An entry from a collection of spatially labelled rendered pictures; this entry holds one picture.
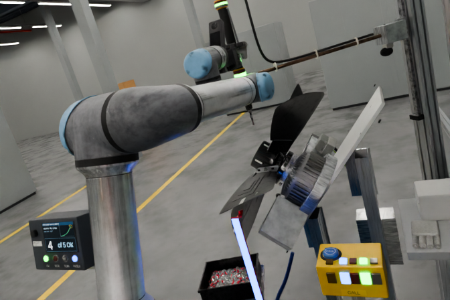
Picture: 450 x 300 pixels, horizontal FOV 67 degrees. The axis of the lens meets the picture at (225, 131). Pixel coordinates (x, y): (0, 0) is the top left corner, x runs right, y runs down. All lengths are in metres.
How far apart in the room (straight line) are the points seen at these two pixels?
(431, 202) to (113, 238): 1.12
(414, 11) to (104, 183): 1.27
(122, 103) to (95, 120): 0.06
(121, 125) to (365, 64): 6.22
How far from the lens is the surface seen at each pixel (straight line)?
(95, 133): 0.62
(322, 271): 0.97
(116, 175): 0.65
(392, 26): 1.47
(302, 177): 1.30
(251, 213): 1.42
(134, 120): 0.57
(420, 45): 1.55
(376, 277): 0.95
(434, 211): 1.47
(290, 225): 1.31
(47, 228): 1.44
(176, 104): 0.59
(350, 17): 6.59
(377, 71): 6.68
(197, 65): 0.93
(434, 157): 1.66
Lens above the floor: 1.65
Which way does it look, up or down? 13 degrees down
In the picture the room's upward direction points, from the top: 16 degrees counter-clockwise
